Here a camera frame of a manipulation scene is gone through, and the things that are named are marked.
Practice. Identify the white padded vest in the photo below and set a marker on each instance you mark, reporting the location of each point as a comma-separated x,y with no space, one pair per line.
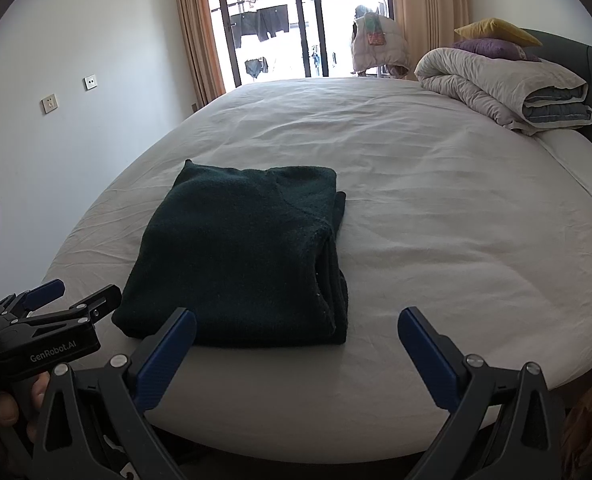
380,50

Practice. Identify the brown paper bag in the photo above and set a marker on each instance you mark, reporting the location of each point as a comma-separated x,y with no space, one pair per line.
590,420

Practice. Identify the purple pillow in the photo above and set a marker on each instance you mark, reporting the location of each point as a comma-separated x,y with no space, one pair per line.
495,50

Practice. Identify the yellow pillow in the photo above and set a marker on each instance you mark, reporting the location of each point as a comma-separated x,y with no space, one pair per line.
495,30

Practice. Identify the dark green sweater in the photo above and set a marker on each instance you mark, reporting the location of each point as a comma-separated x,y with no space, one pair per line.
236,250

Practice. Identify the white flat pillow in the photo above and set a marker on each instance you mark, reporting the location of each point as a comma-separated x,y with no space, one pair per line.
585,165

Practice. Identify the dark hanging shorts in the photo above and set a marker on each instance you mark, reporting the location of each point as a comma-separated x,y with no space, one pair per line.
261,22

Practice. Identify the round bed with white sheet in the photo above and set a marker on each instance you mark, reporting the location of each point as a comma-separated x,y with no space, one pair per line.
425,210

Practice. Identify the balcony glass door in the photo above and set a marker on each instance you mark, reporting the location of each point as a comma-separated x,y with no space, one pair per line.
296,55

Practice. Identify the small dark hanging garment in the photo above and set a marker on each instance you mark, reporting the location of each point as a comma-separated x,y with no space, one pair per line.
257,67

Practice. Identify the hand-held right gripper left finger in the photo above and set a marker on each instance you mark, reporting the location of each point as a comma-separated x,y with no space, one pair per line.
166,360

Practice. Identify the folded grey duvet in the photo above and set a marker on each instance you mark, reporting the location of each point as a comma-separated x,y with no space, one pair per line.
475,75

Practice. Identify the white wall socket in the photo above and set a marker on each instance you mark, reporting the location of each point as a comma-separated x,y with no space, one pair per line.
50,103
90,83

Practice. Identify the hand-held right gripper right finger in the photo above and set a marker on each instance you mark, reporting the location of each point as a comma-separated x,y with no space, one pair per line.
428,360

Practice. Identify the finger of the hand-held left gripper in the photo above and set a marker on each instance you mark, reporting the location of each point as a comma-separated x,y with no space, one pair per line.
46,291
98,302

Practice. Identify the beige curtain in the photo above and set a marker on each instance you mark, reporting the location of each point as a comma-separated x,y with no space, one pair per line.
435,10
196,35

